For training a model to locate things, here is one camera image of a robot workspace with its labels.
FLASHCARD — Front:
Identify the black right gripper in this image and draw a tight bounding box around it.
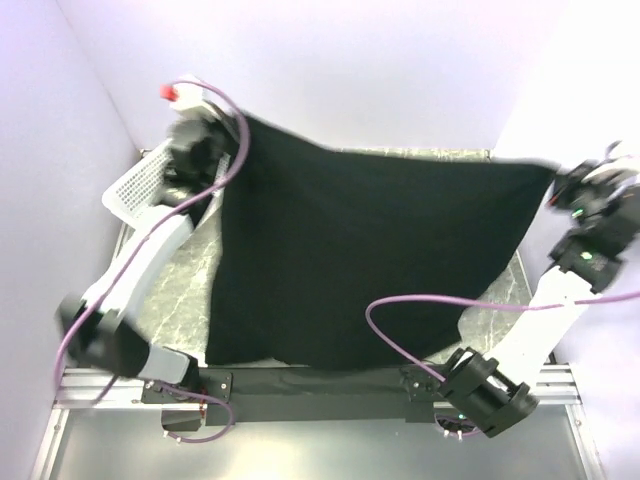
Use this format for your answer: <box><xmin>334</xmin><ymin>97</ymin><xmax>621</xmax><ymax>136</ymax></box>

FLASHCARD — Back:
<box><xmin>545</xmin><ymin>162</ymin><xmax>623</xmax><ymax>234</ymax></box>

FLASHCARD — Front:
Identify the black t shirt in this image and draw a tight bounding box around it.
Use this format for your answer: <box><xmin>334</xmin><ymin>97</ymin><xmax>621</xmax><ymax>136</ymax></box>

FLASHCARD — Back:
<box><xmin>205</xmin><ymin>118</ymin><xmax>554</xmax><ymax>370</ymax></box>

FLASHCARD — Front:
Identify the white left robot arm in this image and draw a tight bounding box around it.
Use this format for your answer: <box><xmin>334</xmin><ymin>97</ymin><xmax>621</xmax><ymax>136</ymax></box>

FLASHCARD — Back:
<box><xmin>54</xmin><ymin>114</ymin><xmax>250</xmax><ymax>402</ymax></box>

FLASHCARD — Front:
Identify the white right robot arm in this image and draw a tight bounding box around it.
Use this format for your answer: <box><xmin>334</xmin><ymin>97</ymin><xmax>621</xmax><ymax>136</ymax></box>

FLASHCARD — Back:
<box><xmin>435</xmin><ymin>154</ymin><xmax>639</xmax><ymax>439</ymax></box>

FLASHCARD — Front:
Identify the white plastic basket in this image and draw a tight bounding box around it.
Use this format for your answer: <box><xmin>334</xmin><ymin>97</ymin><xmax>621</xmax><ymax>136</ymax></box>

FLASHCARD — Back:
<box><xmin>102</xmin><ymin>140</ymin><xmax>231</xmax><ymax>231</ymax></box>

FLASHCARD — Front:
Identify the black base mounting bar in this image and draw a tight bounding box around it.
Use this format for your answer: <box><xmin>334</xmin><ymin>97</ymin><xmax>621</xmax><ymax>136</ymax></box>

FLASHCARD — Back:
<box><xmin>139</xmin><ymin>363</ymin><xmax>451</xmax><ymax>427</ymax></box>

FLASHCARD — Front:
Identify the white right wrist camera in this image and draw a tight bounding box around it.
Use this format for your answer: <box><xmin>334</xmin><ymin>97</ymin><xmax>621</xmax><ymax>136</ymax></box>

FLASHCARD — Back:
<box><xmin>583</xmin><ymin>140</ymin><xmax>639</xmax><ymax>185</ymax></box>

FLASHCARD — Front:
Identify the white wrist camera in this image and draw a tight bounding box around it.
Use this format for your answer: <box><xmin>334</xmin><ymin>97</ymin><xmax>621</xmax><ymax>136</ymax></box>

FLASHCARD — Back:
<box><xmin>160</xmin><ymin>74</ymin><xmax>219</xmax><ymax>119</ymax></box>
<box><xmin>583</xmin><ymin>140</ymin><xmax>639</xmax><ymax>185</ymax></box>

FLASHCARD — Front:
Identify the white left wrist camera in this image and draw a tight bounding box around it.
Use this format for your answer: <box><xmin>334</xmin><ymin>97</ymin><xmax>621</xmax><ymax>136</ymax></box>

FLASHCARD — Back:
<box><xmin>160</xmin><ymin>74</ymin><xmax>219</xmax><ymax>119</ymax></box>

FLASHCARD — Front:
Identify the aluminium frame rail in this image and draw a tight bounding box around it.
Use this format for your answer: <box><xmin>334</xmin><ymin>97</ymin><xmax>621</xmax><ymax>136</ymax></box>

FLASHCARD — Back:
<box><xmin>53</xmin><ymin>368</ymin><xmax>154</xmax><ymax>411</ymax></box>

